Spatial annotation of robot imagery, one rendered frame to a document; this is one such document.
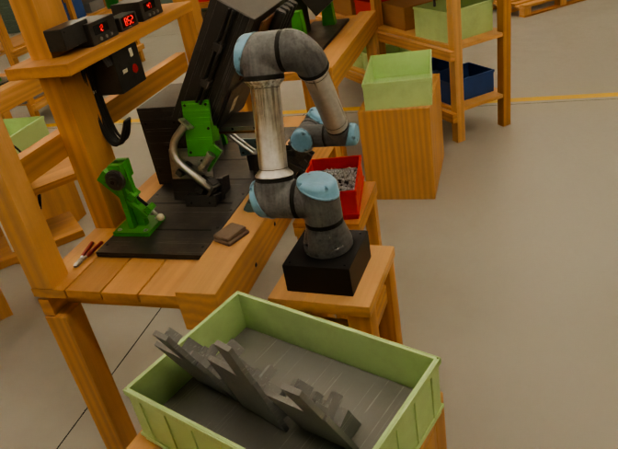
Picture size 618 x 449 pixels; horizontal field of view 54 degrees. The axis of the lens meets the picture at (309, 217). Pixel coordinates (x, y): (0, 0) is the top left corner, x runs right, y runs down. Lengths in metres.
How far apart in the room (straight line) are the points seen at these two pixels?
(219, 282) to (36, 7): 1.05
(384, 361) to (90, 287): 1.05
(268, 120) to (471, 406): 1.46
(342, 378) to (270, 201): 0.56
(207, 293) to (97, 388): 0.75
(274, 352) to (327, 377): 0.18
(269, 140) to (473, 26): 3.17
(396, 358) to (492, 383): 1.27
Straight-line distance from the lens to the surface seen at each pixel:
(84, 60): 2.17
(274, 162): 1.77
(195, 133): 2.37
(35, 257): 2.16
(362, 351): 1.54
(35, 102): 7.43
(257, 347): 1.70
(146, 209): 2.27
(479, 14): 4.78
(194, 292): 1.89
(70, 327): 2.29
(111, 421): 2.57
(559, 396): 2.70
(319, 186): 1.72
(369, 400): 1.50
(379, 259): 1.95
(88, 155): 2.34
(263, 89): 1.75
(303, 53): 1.71
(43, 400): 3.24
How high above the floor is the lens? 1.94
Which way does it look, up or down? 29 degrees down
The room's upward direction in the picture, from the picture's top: 10 degrees counter-clockwise
